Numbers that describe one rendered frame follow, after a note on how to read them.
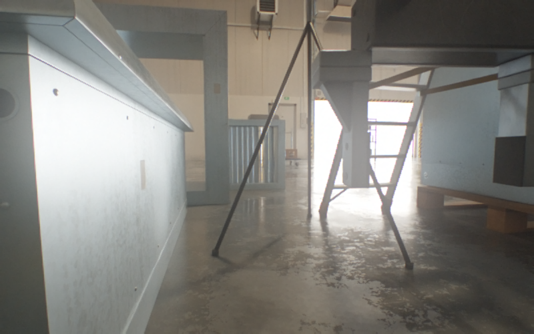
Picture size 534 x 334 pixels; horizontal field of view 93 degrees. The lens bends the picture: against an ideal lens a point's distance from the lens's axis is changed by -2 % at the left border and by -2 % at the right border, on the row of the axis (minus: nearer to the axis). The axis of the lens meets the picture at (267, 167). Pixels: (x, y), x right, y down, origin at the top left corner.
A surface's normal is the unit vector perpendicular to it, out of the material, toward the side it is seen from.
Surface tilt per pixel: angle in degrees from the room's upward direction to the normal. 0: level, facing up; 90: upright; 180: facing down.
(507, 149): 90
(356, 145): 90
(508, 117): 90
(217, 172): 90
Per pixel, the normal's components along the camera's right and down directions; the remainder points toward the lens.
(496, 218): -0.99, 0.02
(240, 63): 0.15, 0.07
